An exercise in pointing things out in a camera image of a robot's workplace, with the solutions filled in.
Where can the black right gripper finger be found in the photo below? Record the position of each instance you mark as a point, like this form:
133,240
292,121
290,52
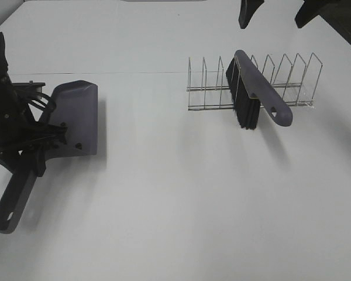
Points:
247,10
310,9

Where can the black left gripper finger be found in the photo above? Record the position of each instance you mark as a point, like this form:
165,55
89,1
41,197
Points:
32,159
43,133

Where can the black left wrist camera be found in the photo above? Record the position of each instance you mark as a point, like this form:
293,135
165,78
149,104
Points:
29,86

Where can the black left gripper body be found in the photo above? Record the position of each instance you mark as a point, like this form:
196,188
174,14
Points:
15,115

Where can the purple hand brush black bristles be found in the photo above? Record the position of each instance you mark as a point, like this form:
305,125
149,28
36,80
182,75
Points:
257,93

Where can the purple plastic dustpan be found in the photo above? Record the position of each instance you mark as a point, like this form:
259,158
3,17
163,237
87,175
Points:
74,105

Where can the chrome wire dish rack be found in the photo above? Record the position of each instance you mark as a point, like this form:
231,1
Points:
294,80

